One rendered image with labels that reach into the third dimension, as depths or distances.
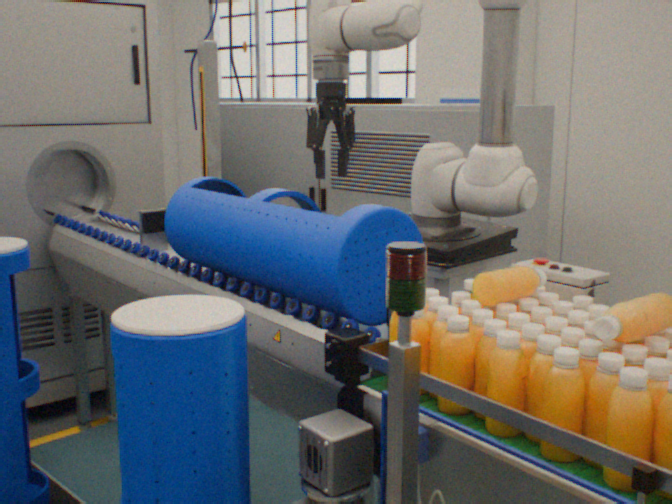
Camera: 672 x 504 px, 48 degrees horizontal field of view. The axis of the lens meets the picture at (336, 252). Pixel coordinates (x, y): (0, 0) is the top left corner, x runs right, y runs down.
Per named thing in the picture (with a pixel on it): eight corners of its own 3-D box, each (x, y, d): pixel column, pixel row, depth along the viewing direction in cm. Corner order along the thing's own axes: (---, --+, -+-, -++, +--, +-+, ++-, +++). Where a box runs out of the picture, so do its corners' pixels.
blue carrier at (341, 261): (245, 253, 257) (237, 170, 250) (428, 309, 189) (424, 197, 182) (169, 272, 240) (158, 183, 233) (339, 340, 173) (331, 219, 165)
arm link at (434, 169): (428, 204, 249) (430, 137, 242) (477, 212, 237) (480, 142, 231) (400, 213, 237) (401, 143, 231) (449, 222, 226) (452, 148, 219)
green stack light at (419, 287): (406, 299, 123) (406, 269, 122) (434, 307, 119) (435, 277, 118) (376, 305, 120) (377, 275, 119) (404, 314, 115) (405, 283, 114)
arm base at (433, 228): (428, 217, 255) (428, 201, 253) (476, 230, 238) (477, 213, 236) (386, 226, 244) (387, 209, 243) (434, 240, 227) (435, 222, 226)
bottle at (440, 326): (434, 403, 147) (436, 321, 144) (424, 390, 153) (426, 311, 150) (467, 400, 148) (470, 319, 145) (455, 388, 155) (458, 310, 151)
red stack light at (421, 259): (406, 269, 122) (407, 245, 122) (435, 276, 118) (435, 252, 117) (377, 275, 119) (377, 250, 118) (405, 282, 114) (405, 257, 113)
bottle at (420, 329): (391, 394, 151) (392, 314, 148) (401, 382, 158) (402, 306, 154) (424, 399, 149) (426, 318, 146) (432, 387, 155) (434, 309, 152)
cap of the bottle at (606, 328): (604, 341, 125) (597, 343, 124) (595, 318, 125) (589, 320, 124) (623, 335, 122) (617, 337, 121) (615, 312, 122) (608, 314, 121)
